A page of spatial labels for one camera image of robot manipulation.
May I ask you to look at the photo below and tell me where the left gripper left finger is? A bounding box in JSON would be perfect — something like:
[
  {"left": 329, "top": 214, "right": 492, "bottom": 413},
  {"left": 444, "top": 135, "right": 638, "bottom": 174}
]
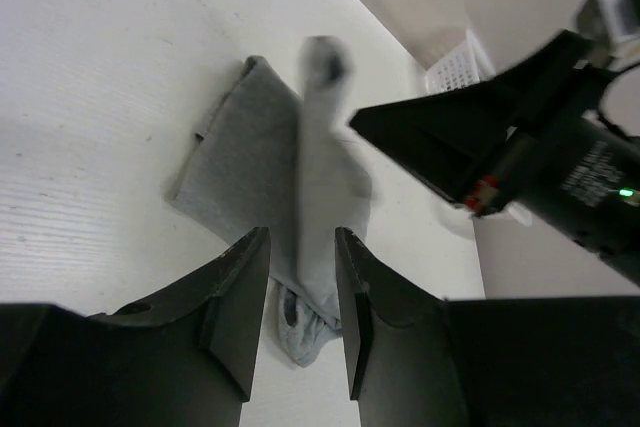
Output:
[{"left": 1, "top": 228, "right": 270, "bottom": 426}]

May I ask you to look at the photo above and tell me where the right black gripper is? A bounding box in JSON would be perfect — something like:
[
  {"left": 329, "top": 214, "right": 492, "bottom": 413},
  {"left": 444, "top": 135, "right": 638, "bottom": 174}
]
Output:
[{"left": 349, "top": 30, "right": 639, "bottom": 283}]

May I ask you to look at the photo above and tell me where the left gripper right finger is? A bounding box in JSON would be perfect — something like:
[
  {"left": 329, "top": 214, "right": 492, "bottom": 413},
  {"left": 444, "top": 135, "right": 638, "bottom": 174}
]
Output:
[{"left": 335, "top": 228, "right": 639, "bottom": 426}]

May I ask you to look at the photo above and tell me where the grey tank top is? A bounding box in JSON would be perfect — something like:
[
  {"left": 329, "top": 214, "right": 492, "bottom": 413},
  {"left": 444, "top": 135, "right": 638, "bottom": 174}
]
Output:
[{"left": 171, "top": 36, "right": 373, "bottom": 367}]

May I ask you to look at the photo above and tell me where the white plastic basket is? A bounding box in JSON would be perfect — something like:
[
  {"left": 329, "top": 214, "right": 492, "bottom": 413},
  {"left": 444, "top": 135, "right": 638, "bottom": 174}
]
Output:
[{"left": 424, "top": 29, "right": 496, "bottom": 95}]

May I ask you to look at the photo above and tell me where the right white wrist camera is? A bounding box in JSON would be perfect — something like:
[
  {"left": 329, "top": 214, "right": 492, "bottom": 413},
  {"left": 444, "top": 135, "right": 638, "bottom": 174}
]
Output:
[{"left": 575, "top": 0, "right": 639, "bottom": 59}]

